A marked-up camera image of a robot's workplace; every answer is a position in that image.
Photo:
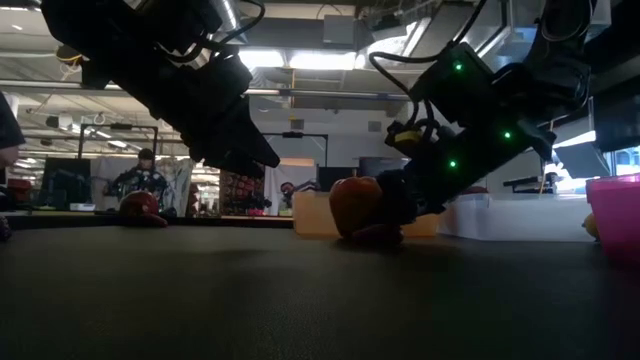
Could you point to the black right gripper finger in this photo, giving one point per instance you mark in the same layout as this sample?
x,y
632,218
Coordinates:
x,y
400,197

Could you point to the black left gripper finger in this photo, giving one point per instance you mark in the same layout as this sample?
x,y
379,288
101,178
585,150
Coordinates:
x,y
242,142
235,169

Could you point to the yellow lemon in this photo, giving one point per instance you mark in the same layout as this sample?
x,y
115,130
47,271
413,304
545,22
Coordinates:
x,y
591,226

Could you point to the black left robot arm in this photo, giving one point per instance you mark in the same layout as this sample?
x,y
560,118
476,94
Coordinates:
x,y
125,35

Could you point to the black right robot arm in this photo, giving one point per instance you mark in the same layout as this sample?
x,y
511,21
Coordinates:
x,y
555,65

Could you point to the patterned dark red cloth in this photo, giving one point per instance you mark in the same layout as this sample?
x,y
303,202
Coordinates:
x,y
240,192

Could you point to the white hanging cloth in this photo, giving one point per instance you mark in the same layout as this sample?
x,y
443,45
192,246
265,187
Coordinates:
x,y
272,187

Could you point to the black computer monitor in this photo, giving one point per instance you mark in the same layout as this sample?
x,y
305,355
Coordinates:
x,y
65,182
372,165
340,171

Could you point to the person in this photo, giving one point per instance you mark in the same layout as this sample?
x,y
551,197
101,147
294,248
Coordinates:
x,y
142,182
287,189
9,130

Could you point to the grey computer monitor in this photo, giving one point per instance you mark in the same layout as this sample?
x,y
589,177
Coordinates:
x,y
532,172

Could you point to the white plastic basket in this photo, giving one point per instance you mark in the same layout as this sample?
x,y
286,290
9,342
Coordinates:
x,y
515,220

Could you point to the orange plastic basket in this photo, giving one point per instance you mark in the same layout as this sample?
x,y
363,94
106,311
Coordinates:
x,y
310,215

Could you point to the horizontal grey ceiling pipe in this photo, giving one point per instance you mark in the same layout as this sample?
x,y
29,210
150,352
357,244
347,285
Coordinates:
x,y
325,94

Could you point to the bright ceiling light panel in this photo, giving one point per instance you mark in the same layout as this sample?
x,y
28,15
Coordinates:
x,y
310,60

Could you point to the tilted grey laptop screen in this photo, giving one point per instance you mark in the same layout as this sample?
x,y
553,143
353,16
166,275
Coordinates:
x,y
582,160

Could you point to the large dark monitor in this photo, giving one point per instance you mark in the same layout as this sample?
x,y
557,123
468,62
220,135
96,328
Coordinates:
x,y
617,125

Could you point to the pink plastic basket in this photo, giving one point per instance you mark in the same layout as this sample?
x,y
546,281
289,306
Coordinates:
x,y
617,220

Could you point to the black camera stand frame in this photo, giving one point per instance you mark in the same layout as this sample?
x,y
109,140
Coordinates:
x,y
120,126
300,134

